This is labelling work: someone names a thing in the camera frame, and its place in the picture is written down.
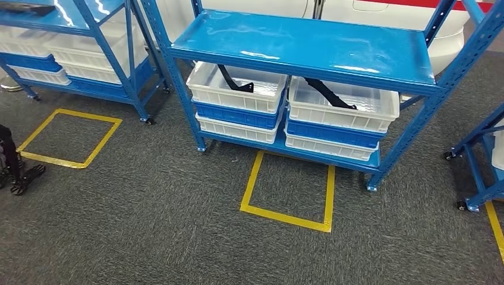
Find black curved part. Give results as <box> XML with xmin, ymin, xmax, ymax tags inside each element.
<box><xmin>217</xmin><ymin>64</ymin><xmax>255</xmax><ymax>94</ymax></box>
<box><xmin>303</xmin><ymin>77</ymin><xmax>358</xmax><ymax>110</ymax></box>

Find blue metal shelf rack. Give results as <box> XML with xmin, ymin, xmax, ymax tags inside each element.
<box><xmin>444</xmin><ymin>102</ymin><xmax>504</xmax><ymax>213</ymax></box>
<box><xmin>140</xmin><ymin>0</ymin><xmax>504</xmax><ymax>192</ymax></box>
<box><xmin>0</xmin><ymin>0</ymin><xmax>173</xmax><ymax>126</ymax></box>

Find white car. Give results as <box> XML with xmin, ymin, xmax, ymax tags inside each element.
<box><xmin>151</xmin><ymin>0</ymin><xmax>493</xmax><ymax>76</ymax></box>

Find red barrier belt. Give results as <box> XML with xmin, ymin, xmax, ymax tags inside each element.
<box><xmin>360</xmin><ymin>0</ymin><xmax>495</xmax><ymax>12</ymax></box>

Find silver stanchion base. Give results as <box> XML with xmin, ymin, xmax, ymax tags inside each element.
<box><xmin>0</xmin><ymin>74</ymin><xmax>24</xmax><ymax>93</ymax></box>

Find black stanchion post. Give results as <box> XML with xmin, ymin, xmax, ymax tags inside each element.
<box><xmin>312</xmin><ymin>0</ymin><xmax>327</xmax><ymax>20</ymax></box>

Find black plastic bracket part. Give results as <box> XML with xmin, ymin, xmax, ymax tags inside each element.
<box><xmin>0</xmin><ymin>2</ymin><xmax>56</xmax><ymax>17</ymax></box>

